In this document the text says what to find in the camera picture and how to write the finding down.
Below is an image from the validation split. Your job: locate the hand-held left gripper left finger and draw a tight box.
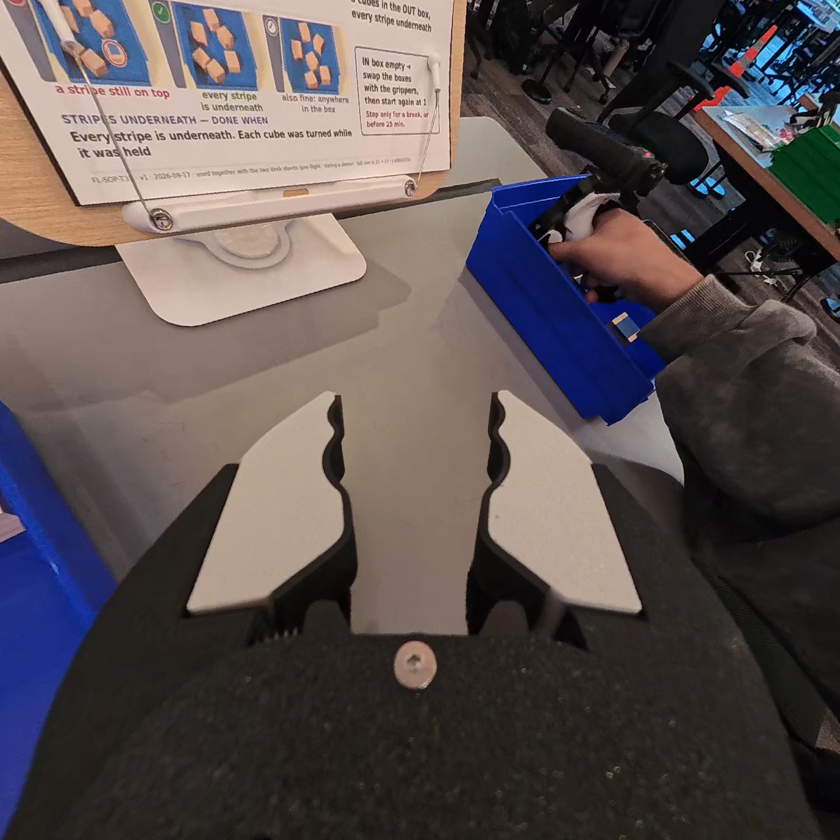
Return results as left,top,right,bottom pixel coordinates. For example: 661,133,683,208
187,392,359,637

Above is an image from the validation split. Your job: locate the blue plastic bin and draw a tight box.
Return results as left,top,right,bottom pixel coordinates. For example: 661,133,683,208
465,174,668,427
0,399,120,783

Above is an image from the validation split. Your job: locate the person's right forearm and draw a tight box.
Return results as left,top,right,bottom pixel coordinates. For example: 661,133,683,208
638,274,840,547

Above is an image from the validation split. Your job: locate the person's right hand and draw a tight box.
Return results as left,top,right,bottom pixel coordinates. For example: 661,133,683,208
548,205,706,307

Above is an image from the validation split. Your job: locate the white stand with wooden board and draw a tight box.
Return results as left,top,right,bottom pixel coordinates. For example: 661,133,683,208
0,0,469,329

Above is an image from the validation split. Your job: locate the wooden top table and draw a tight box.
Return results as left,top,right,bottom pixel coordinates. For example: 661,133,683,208
691,104,840,265

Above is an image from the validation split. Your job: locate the person's body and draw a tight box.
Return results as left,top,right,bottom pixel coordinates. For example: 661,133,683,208
682,512,840,840

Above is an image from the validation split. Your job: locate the black office chair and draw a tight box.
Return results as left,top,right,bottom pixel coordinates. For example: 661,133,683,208
602,0,750,199

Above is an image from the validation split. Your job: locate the printed instruction sheet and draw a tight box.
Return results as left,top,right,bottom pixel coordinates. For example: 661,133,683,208
0,0,456,207

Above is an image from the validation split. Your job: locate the orange traffic cone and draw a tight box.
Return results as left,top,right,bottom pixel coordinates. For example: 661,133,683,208
727,25,780,80

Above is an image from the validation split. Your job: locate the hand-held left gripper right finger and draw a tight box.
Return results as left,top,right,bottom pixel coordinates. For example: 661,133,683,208
467,390,644,641

